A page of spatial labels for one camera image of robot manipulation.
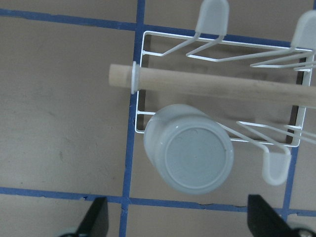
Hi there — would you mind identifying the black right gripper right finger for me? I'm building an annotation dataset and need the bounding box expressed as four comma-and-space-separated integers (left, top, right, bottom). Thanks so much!
247, 195, 316, 237

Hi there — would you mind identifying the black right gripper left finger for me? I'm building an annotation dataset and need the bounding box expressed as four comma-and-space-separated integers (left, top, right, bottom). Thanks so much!
59, 197, 109, 237

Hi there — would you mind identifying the translucent white plastic cup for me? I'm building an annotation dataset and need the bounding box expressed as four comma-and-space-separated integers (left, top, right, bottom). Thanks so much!
144, 104, 234, 195

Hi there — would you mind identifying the white wire cup rack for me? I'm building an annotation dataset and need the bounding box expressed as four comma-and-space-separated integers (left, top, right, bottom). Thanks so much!
108, 0, 316, 186

